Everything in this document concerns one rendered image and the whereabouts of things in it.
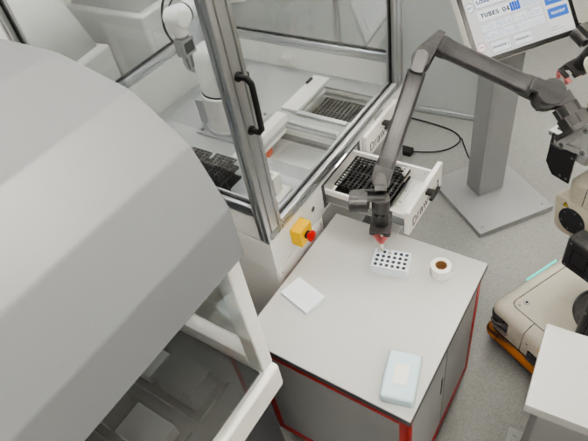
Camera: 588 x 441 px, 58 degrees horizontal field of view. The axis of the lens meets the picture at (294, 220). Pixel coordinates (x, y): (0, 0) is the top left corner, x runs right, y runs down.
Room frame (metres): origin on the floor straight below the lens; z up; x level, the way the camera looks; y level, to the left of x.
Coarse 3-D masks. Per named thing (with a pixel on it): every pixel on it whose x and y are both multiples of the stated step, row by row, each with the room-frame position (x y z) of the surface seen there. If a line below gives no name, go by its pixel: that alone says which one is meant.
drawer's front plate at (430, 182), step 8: (440, 168) 1.42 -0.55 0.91; (432, 176) 1.37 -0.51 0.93; (440, 176) 1.42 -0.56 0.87; (424, 184) 1.34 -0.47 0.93; (432, 184) 1.37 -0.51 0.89; (440, 184) 1.43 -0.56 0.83; (416, 192) 1.30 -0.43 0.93; (424, 192) 1.31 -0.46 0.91; (416, 200) 1.27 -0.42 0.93; (424, 200) 1.32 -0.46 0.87; (408, 208) 1.24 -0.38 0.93; (416, 208) 1.26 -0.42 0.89; (424, 208) 1.32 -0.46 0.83; (408, 216) 1.22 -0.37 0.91; (416, 216) 1.27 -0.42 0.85; (408, 224) 1.22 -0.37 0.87; (408, 232) 1.22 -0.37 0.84
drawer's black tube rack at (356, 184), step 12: (348, 168) 1.54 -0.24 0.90; (360, 168) 1.52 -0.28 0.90; (372, 168) 1.51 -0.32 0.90; (396, 168) 1.48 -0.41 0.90; (348, 180) 1.47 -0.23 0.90; (360, 180) 1.46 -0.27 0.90; (396, 180) 1.42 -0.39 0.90; (408, 180) 1.44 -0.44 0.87; (348, 192) 1.44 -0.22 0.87; (396, 192) 1.38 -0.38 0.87
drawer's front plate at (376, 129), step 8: (392, 104) 1.85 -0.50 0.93; (384, 112) 1.80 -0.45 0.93; (392, 112) 1.84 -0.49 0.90; (376, 120) 1.76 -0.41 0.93; (376, 128) 1.73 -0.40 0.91; (368, 136) 1.68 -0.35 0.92; (376, 136) 1.73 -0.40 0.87; (384, 136) 1.78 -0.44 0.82; (368, 144) 1.68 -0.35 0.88; (376, 144) 1.73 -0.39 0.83; (368, 152) 1.67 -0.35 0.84
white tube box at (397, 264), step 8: (376, 248) 1.21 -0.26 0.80; (384, 248) 1.20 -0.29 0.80; (376, 256) 1.17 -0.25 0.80; (384, 256) 1.17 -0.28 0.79; (392, 256) 1.16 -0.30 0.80; (400, 256) 1.15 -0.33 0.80; (408, 256) 1.14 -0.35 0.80; (376, 264) 1.14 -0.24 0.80; (384, 264) 1.13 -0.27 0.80; (392, 264) 1.12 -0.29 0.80; (400, 264) 1.12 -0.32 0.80; (408, 264) 1.11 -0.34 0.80; (376, 272) 1.13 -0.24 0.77; (384, 272) 1.12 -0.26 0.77; (392, 272) 1.10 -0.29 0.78; (400, 272) 1.09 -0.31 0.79; (408, 272) 1.10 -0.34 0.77
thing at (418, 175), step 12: (348, 156) 1.62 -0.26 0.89; (360, 156) 1.62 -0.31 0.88; (372, 156) 1.59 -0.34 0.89; (420, 168) 1.46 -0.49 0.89; (336, 180) 1.54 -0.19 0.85; (420, 180) 1.46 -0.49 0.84; (336, 192) 1.42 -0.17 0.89; (336, 204) 1.42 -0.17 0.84; (396, 204) 1.36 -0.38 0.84; (408, 204) 1.35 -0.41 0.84; (396, 216) 1.27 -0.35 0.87
